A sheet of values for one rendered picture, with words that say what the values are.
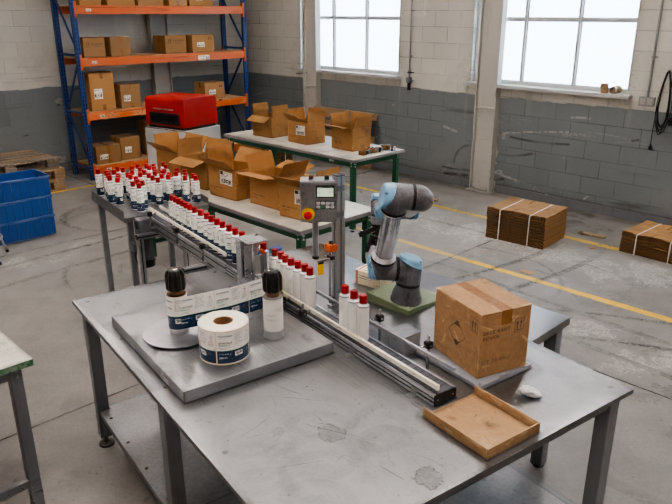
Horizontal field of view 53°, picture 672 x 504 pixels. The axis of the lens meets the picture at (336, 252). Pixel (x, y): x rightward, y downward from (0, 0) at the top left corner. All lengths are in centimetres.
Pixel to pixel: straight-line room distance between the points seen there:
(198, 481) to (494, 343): 145
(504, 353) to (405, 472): 73
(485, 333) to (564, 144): 588
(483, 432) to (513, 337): 46
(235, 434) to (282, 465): 24
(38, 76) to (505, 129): 630
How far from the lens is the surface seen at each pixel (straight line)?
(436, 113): 926
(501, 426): 245
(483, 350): 263
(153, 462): 335
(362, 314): 277
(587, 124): 818
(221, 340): 264
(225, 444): 234
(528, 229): 683
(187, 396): 256
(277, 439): 234
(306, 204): 300
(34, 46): 1031
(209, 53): 1063
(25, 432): 332
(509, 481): 323
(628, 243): 699
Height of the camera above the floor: 218
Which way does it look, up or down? 20 degrees down
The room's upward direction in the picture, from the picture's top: straight up
